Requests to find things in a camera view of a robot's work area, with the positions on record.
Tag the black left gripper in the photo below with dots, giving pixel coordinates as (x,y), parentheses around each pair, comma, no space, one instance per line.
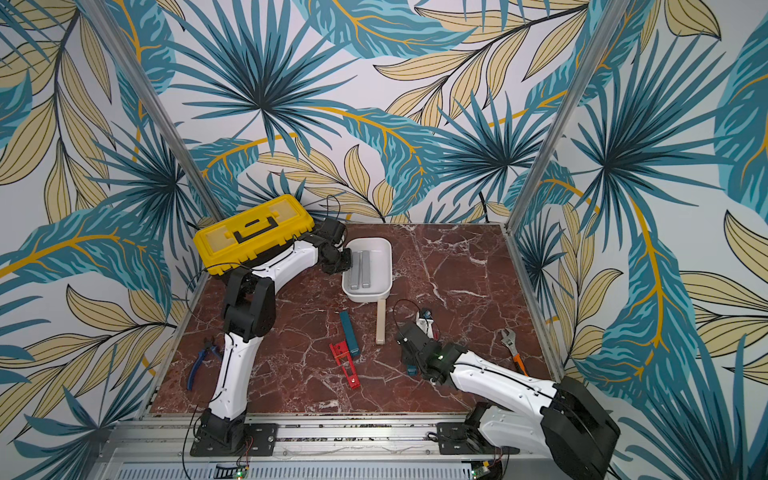
(344,267)

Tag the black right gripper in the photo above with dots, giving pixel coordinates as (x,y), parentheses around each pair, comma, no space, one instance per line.
(411,342)

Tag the white plastic storage box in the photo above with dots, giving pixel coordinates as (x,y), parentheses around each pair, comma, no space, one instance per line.
(381,270)

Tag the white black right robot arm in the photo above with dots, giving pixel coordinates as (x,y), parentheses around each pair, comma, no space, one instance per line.
(561,421)

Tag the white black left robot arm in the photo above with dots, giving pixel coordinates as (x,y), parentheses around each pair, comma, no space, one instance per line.
(249,313)

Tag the beige wooden block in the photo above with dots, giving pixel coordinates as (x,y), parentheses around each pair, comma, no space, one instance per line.
(381,312)

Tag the orange adjustable wrench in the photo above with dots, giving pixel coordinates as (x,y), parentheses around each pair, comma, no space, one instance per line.
(508,339)

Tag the teal block left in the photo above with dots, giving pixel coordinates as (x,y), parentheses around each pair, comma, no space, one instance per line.
(350,336)

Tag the red clip tool left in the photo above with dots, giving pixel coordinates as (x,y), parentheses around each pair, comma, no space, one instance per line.
(342,357)

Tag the yellow black toolbox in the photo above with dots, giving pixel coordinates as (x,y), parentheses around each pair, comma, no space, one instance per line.
(234,241)

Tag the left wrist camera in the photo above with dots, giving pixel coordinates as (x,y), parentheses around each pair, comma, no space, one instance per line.
(331,230)

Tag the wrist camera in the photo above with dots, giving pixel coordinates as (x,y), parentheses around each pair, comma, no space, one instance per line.
(425,322)
(331,230)

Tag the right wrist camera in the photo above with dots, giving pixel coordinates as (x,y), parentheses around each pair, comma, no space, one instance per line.
(425,322)

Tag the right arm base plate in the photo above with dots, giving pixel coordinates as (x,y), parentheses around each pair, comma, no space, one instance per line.
(458,438)

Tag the blue handled pliers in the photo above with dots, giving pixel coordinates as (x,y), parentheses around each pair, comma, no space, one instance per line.
(209,347)

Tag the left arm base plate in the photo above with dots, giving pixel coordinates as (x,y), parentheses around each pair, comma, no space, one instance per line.
(251,439)

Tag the left aluminium corner post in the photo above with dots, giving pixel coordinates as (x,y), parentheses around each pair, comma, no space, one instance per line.
(127,50)

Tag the aluminium corner post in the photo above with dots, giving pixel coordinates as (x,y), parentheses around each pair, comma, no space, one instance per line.
(127,50)
(582,75)

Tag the aluminium front rail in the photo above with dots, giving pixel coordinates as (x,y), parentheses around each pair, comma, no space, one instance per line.
(360,446)

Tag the right aluminium corner post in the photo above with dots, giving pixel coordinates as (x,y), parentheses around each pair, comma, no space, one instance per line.
(582,75)

